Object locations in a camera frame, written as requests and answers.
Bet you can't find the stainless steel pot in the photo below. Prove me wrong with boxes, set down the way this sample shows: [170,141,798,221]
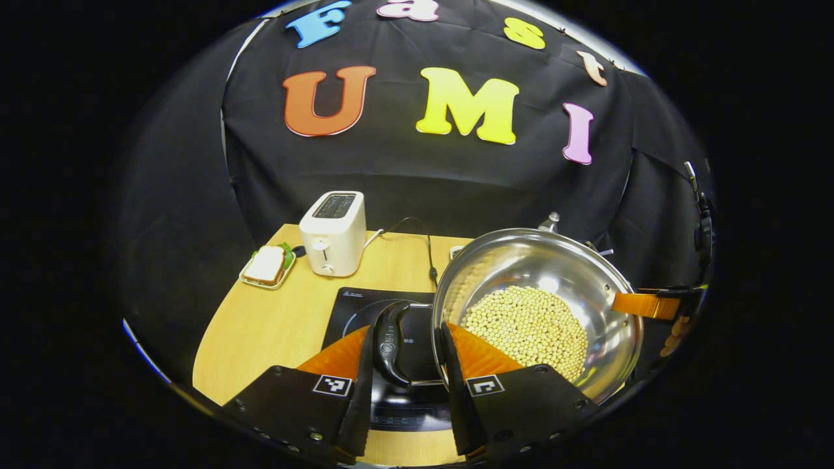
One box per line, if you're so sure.
[375,228,644,405]

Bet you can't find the black induction cooktop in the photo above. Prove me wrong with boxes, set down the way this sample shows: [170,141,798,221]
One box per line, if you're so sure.
[323,287,457,432]

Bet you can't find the white toaster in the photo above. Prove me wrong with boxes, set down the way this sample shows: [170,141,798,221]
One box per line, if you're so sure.
[299,191,367,277]

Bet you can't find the sandwich on small plate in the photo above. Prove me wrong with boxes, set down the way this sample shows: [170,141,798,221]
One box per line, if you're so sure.
[239,243,297,291]

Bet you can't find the pile of soybeans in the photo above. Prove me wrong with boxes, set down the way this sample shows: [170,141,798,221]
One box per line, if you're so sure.
[461,285,589,383]

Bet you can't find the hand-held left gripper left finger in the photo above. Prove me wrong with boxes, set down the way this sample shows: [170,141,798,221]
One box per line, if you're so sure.
[222,324,375,464]

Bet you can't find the black toaster cable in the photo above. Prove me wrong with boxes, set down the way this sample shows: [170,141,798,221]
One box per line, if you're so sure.
[365,216,439,287]

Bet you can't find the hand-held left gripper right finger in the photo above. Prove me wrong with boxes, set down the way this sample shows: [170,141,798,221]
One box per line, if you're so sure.
[441,321,597,463]

